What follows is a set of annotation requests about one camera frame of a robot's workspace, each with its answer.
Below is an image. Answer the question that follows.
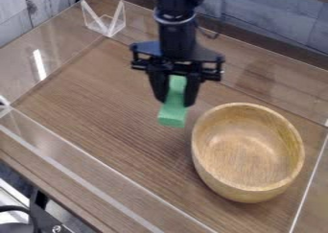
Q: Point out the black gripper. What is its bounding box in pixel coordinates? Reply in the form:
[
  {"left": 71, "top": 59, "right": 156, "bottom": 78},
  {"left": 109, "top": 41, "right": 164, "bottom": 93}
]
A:
[{"left": 129, "top": 15, "right": 227, "bottom": 108}]

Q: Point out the clear acrylic corner bracket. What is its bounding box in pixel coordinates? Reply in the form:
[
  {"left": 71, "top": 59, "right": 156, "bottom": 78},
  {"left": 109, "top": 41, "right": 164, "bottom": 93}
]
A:
[{"left": 81, "top": 0, "right": 126, "bottom": 37}]

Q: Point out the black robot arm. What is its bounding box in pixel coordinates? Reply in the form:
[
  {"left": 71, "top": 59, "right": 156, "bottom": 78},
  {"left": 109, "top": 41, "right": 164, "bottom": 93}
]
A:
[{"left": 130, "top": 0, "right": 225, "bottom": 107}]

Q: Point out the black table leg bracket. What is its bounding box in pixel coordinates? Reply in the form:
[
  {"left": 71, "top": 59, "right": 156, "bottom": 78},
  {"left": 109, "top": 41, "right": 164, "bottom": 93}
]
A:
[{"left": 30, "top": 189, "right": 74, "bottom": 233}]

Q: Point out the black cable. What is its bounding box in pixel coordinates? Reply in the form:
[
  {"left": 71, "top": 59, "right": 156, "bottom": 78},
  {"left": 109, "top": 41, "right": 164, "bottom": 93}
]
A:
[{"left": 0, "top": 205, "right": 34, "bottom": 233}]

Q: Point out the green rectangular block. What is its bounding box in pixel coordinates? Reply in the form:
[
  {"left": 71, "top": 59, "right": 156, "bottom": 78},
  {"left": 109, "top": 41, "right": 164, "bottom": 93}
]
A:
[{"left": 158, "top": 76, "right": 188, "bottom": 128}]

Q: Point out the wooden bowl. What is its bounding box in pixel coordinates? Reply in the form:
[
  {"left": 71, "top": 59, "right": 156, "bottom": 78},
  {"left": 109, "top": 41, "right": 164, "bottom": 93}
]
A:
[{"left": 192, "top": 103, "right": 306, "bottom": 203}]

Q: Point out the clear acrylic tray wall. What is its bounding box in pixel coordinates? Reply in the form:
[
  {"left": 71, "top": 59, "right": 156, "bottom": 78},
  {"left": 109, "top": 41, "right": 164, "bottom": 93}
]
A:
[{"left": 0, "top": 6, "right": 328, "bottom": 233}]

